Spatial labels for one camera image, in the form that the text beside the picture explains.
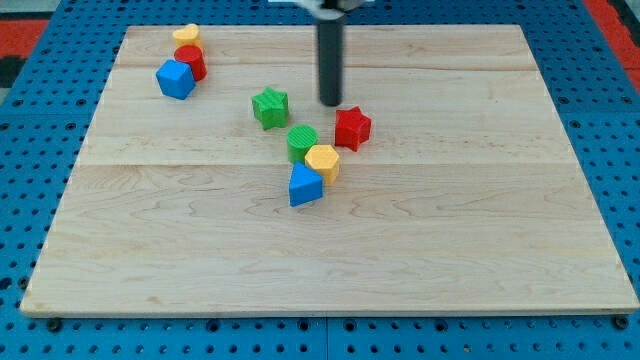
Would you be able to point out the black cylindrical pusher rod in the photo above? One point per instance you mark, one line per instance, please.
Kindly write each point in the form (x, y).
(330, 38)

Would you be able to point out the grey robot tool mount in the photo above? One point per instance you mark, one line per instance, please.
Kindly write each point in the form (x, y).
(329, 9)

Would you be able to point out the red star block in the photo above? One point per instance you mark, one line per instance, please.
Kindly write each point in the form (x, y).
(352, 128)

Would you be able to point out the green star block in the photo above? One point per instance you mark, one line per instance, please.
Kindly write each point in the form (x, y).
(271, 108)

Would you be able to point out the green cylinder block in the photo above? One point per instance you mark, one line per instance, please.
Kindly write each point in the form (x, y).
(300, 138)

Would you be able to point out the yellow hexagon block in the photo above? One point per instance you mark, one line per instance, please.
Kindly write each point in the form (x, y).
(324, 160)

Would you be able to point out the yellow heart block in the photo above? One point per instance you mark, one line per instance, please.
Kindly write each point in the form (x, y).
(189, 35)

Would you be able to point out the red cylinder block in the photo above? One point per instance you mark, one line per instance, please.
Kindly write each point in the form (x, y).
(193, 56)

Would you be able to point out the blue triangle block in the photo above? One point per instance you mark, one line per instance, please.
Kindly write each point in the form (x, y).
(305, 185)

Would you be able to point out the blue cube block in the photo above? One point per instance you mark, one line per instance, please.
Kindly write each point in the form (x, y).
(175, 79)

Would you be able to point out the light wooden board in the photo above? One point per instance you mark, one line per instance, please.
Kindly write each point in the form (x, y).
(467, 200)

